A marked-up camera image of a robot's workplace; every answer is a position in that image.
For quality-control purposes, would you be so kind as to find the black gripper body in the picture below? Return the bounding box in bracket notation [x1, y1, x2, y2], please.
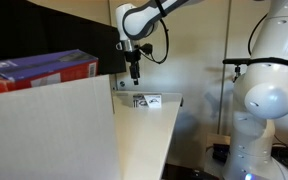
[124, 50, 141, 73]

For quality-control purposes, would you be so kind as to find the small white picture box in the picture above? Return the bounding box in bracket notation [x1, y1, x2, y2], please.
[133, 94, 162, 108]

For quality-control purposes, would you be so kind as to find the red and blue product box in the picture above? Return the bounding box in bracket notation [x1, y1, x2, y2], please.
[0, 49, 98, 93]

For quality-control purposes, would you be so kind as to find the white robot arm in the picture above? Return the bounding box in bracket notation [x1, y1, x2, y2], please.
[115, 0, 288, 180]

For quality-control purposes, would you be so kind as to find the white cardboard storage box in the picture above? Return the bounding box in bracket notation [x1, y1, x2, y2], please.
[0, 75, 121, 180]

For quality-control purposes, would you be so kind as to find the black electronics box on floor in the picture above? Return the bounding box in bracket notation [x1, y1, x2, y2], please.
[212, 144, 230, 163]

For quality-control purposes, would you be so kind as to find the black computer monitor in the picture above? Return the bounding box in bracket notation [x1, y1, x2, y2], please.
[0, 0, 126, 74]

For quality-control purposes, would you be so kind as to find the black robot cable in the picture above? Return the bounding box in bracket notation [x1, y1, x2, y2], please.
[138, 18, 170, 65]

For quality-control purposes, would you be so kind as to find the black camera on stand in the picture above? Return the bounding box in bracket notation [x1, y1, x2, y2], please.
[222, 58, 250, 82]

